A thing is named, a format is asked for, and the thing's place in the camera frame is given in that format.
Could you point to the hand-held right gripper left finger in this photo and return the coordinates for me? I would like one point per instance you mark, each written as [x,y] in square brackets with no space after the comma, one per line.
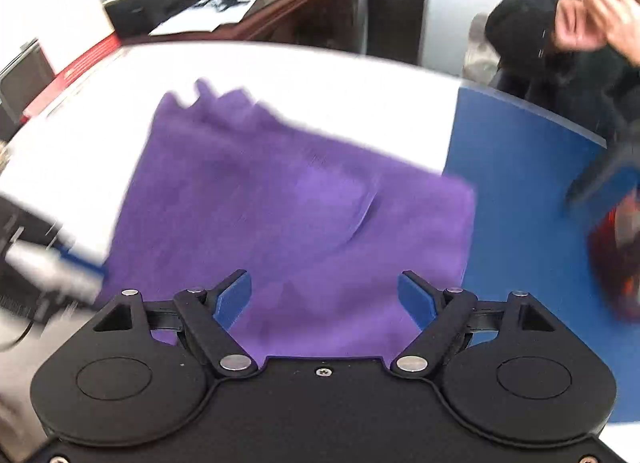
[232,298]

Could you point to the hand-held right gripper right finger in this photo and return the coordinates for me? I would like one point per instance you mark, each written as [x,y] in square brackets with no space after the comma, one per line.
[417,298]

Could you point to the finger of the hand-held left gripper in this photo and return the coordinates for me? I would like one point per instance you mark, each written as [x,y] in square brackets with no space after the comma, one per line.
[82,268]

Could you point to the purple towel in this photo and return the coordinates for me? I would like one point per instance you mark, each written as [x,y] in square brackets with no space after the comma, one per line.
[280,203]

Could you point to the blue table mat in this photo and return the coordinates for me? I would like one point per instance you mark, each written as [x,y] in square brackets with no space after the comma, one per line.
[520,203]

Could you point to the black metal box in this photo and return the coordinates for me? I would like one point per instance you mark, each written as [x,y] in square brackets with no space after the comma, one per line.
[25,88]

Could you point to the red book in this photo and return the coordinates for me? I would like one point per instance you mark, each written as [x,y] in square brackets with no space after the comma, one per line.
[70,78]

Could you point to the grey plush cushion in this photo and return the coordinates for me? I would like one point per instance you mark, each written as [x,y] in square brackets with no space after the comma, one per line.
[480,48]

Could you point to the desk calendar with red base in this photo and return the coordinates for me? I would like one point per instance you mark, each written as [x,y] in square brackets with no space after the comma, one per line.
[75,8]

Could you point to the white papers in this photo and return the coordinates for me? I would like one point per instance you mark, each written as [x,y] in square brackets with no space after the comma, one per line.
[210,18]

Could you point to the black water dispenser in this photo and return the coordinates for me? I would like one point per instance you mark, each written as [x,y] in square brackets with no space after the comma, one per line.
[395,18]

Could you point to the dark wooden desk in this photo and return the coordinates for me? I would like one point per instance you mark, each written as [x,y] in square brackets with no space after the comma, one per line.
[310,8]

